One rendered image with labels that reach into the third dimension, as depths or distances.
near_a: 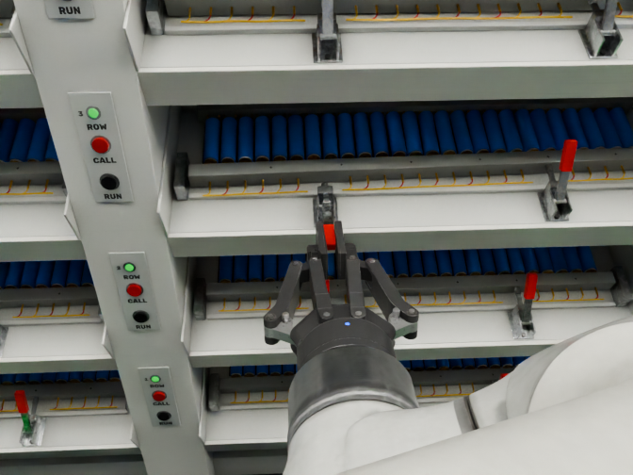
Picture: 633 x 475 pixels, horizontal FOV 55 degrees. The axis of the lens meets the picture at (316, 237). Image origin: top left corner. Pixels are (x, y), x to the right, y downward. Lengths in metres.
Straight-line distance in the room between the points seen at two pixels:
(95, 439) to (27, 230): 0.38
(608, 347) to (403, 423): 0.12
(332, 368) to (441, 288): 0.46
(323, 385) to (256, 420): 0.58
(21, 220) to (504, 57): 0.55
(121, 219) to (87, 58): 0.18
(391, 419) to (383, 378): 0.06
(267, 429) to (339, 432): 0.61
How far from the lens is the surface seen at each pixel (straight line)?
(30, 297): 0.89
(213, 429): 0.97
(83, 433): 1.01
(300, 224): 0.69
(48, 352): 0.87
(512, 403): 0.31
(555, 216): 0.75
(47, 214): 0.75
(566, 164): 0.72
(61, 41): 0.62
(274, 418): 0.96
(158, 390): 0.87
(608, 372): 0.27
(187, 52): 0.62
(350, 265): 0.56
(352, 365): 0.40
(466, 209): 0.72
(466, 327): 0.85
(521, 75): 0.64
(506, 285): 0.86
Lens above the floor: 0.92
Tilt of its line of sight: 36 degrees down
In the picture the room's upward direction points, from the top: straight up
